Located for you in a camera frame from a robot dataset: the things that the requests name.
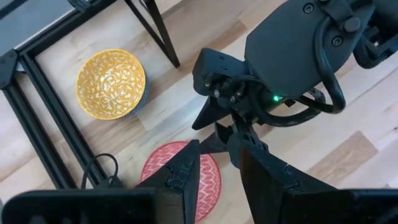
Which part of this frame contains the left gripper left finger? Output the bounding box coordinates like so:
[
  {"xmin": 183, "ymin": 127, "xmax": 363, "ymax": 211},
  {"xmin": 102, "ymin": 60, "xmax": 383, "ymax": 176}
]
[{"xmin": 1, "ymin": 139, "xmax": 201, "ymax": 224}]

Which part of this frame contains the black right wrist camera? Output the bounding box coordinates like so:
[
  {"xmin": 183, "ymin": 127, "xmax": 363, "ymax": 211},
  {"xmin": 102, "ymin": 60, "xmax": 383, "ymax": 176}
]
[{"xmin": 192, "ymin": 47, "xmax": 259, "ymax": 108}]

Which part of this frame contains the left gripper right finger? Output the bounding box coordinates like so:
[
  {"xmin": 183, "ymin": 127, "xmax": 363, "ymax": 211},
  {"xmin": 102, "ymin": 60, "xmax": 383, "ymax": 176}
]
[{"xmin": 238, "ymin": 141, "xmax": 398, "ymax": 224}]

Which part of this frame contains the yellow bowl with blue exterior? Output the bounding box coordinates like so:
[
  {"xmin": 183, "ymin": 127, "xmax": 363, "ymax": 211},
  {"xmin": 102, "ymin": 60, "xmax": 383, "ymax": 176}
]
[{"xmin": 75, "ymin": 49, "xmax": 150, "ymax": 121}]

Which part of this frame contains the black aluminium rig frame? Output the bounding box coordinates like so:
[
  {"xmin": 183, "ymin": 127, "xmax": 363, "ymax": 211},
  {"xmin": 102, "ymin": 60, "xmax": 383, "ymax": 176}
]
[{"xmin": 0, "ymin": 0, "xmax": 118, "ymax": 190}]

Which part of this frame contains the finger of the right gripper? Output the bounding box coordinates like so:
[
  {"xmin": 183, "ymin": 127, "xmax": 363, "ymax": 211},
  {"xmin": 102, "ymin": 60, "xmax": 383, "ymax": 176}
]
[
  {"xmin": 200, "ymin": 121, "xmax": 269, "ymax": 169},
  {"xmin": 192, "ymin": 95, "xmax": 233, "ymax": 131}
]

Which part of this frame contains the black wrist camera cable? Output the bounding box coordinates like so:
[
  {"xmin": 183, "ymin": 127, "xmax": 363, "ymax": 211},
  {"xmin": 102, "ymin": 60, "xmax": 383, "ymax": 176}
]
[{"xmin": 251, "ymin": 17, "xmax": 346, "ymax": 128}]

